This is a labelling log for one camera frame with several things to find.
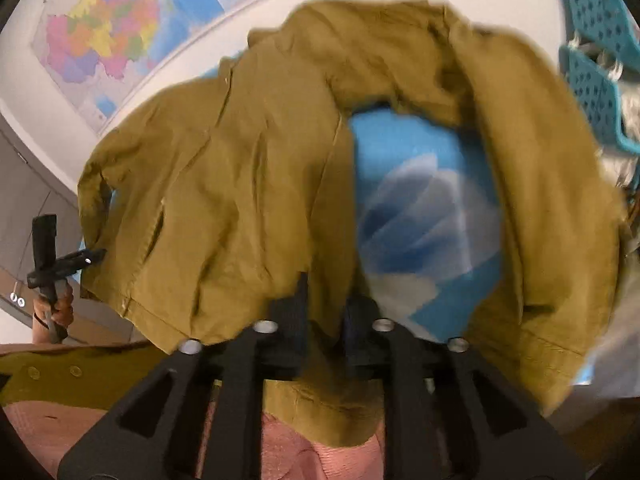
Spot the olive green jacket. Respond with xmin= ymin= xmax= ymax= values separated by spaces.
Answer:
xmin=0 ymin=0 xmax=636 ymax=448

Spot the colourful wall map poster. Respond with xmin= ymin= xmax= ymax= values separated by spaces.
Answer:
xmin=30 ymin=0 xmax=227 ymax=134

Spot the blue printed bed sheet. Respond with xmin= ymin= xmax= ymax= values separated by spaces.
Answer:
xmin=345 ymin=105 xmax=506 ymax=346

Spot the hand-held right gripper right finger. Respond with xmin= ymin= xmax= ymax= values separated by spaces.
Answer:
xmin=342 ymin=299 xmax=586 ymax=480

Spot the white fluffy cloth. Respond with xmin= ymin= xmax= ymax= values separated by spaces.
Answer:
xmin=597 ymin=52 xmax=640 ymax=193

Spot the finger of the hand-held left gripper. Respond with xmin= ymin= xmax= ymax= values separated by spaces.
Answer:
xmin=26 ymin=248 xmax=107 ymax=290

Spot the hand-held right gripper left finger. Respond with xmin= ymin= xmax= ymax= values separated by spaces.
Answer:
xmin=57 ymin=272 xmax=310 ymax=480

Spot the pink knit cloth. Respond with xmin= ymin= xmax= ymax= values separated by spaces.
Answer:
xmin=2 ymin=400 xmax=388 ymax=480

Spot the person's left hand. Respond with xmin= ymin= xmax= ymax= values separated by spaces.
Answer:
xmin=50 ymin=291 xmax=76 ymax=329

